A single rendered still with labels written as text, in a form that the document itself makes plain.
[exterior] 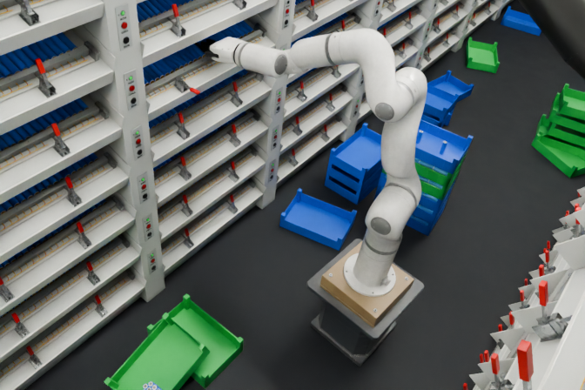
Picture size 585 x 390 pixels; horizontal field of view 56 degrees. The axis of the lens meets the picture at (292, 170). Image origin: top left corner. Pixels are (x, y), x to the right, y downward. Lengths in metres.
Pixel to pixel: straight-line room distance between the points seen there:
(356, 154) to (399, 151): 1.17
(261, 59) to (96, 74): 0.48
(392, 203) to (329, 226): 0.95
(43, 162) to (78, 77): 0.25
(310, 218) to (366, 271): 0.75
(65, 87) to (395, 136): 0.89
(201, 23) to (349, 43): 0.49
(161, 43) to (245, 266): 1.12
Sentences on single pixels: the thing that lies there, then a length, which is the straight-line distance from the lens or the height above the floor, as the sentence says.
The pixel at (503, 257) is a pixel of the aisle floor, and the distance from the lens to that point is 2.77.
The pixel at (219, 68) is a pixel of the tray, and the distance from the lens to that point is 1.93.
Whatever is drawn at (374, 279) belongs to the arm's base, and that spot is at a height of 0.39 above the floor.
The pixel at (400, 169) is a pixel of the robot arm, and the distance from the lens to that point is 1.65.
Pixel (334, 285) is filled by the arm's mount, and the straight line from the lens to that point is 1.99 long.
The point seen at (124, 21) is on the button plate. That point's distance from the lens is 1.54.
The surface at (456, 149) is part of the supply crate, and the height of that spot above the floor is 0.40.
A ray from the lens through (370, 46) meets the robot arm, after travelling 1.51.
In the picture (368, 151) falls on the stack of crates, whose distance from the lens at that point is 2.81.
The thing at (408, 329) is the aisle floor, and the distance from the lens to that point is 2.37.
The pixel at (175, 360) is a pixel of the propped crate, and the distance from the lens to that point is 2.13.
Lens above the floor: 1.93
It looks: 42 degrees down
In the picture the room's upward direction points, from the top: 7 degrees clockwise
